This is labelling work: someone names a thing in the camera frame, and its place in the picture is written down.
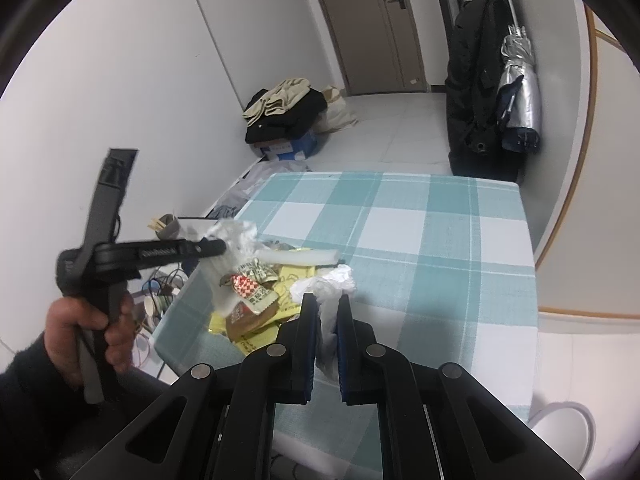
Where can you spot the grey round trash bin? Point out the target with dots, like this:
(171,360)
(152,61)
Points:
(569,429)

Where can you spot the grey chopstick holder cup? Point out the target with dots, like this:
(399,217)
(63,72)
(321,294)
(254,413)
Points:
(167,227)

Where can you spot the pile of clothes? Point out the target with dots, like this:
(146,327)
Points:
(284,112)

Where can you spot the white wardrobe with gold trim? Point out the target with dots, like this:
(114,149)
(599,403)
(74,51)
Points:
(589,263)

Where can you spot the grey parcel bag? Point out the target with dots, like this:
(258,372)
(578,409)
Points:
(262,171)

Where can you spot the grey entrance door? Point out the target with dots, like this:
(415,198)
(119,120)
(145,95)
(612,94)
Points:
(377,45)

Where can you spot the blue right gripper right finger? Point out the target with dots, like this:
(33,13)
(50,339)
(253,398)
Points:
(346,349)

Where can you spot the silver folded umbrella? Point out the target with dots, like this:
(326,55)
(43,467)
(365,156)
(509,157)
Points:
(519,104)

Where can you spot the black jacket on hook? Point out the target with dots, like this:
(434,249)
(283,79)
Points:
(474,70)

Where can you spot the white canvas bag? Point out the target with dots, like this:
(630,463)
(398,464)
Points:
(337,115)

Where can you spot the red checkered snack wrapper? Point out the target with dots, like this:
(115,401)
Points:
(256,296)

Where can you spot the white tissue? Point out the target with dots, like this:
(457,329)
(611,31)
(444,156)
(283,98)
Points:
(328,288)

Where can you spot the blue cardboard box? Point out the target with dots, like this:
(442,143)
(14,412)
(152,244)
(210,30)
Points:
(288,149)

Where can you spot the white foam strip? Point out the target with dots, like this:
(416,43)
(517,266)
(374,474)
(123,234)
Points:
(299,257)

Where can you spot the white foam sheet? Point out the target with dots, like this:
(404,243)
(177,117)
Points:
(241,242)

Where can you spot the teal checked tablecloth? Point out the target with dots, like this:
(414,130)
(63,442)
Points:
(444,272)

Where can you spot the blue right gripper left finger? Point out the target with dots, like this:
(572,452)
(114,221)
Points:
(305,348)

